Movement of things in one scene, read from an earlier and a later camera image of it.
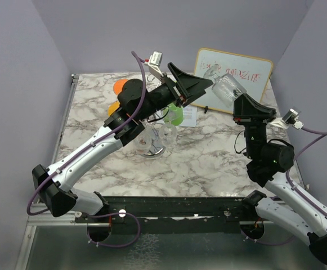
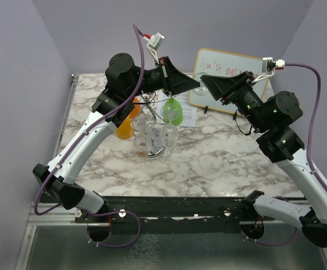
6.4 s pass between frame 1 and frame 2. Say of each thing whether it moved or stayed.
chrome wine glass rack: stayed
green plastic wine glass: stayed
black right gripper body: moved
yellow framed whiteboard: stayed
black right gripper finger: moved
